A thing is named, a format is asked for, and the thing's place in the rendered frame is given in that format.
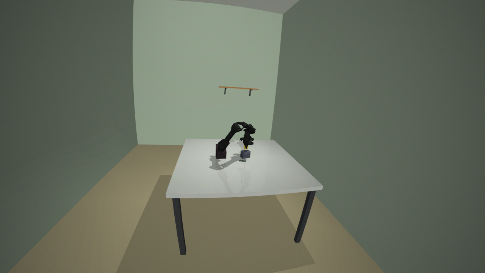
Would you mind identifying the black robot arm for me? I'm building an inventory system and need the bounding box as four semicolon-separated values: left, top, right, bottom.
218;122;256;152

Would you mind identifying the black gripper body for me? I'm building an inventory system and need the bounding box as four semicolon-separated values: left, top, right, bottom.
240;135;253;145

